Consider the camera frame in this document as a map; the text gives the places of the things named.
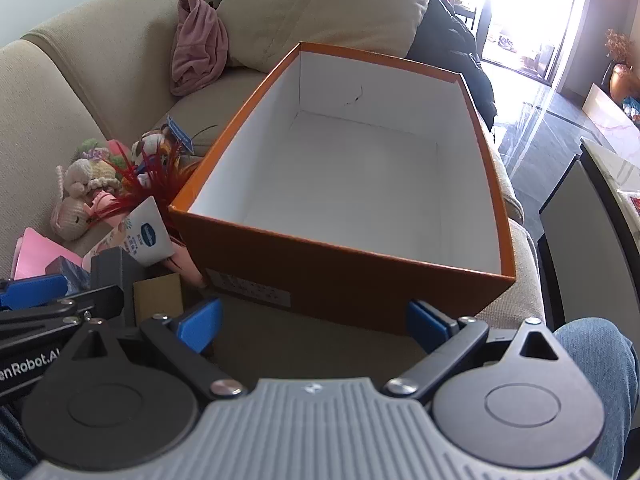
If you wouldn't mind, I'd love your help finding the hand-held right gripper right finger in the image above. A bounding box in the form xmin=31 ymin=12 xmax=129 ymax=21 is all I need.
xmin=382 ymin=300 xmax=576 ymax=401

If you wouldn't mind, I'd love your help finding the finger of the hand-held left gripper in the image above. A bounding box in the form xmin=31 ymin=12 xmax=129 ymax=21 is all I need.
xmin=0 ymin=275 xmax=69 ymax=311
xmin=0 ymin=247 xmax=147 ymax=343

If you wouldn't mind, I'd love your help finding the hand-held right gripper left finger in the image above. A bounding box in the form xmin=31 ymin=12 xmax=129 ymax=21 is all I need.
xmin=47 ymin=297 xmax=249 ymax=401

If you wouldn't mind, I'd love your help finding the red feather shuttlecock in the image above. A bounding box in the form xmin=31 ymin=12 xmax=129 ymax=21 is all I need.
xmin=87 ymin=125 xmax=221 ymax=231

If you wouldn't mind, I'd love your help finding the orange cardboard box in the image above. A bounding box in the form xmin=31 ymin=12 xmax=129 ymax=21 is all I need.
xmin=167 ymin=41 xmax=517 ymax=338

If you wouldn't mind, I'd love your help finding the pink paper sheet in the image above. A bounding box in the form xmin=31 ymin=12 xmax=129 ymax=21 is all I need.
xmin=12 ymin=227 xmax=85 ymax=282

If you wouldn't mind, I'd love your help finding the blue purple small box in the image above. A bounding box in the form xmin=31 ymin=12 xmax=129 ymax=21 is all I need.
xmin=46 ymin=256 xmax=93 ymax=293

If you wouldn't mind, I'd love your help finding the brown cardboard piece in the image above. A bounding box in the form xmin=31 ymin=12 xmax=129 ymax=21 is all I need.
xmin=132 ymin=274 xmax=185 ymax=327

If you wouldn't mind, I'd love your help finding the person's left leg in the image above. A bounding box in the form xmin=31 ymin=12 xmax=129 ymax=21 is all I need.
xmin=0 ymin=402 xmax=38 ymax=480

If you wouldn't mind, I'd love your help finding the person's leg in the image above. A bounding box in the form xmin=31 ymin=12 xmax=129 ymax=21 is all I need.
xmin=551 ymin=317 xmax=640 ymax=480
xmin=0 ymin=402 xmax=38 ymax=480

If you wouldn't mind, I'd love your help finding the white packet with blue label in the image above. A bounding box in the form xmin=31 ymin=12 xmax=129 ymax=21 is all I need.
xmin=122 ymin=196 xmax=176 ymax=267

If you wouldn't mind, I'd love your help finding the green pink crochet toy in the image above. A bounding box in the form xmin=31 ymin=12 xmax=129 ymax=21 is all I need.
xmin=74 ymin=137 xmax=132 ymax=167

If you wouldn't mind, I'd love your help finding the orange white plush toy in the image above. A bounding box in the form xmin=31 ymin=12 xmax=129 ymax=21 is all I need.
xmin=130 ymin=129 xmax=177 ymax=183

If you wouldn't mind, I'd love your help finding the blue paper tag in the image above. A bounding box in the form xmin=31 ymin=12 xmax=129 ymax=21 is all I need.
xmin=166 ymin=115 xmax=196 ymax=155

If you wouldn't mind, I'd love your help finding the grey coffee table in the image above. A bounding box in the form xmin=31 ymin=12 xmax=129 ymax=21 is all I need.
xmin=537 ymin=136 xmax=640 ymax=333

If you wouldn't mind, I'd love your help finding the person's right leg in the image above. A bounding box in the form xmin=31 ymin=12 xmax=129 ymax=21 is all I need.
xmin=551 ymin=317 xmax=640 ymax=480

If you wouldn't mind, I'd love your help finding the beige sofa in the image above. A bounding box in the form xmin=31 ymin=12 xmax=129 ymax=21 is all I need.
xmin=0 ymin=0 xmax=551 ymax=356

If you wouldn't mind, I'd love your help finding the pink cloth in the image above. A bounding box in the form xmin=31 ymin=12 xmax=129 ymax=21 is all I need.
xmin=170 ymin=0 xmax=229 ymax=98

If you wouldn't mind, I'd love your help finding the black jacket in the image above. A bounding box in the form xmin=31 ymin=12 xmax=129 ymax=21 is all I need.
xmin=406 ymin=0 xmax=497 ymax=133

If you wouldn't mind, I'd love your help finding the white marble stand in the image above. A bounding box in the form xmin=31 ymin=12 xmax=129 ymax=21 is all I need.
xmin=581 ymin=82 xmax=640 ymax=147

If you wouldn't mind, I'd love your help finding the black metal rack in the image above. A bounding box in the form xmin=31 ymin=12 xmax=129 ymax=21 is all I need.
xmin=440 ymin=0 xmax=501 ymax=53

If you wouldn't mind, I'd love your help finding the beige cushion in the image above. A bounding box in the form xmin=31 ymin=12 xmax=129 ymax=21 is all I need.
xmin=216 ymin=0 xmax=439 ymax=72

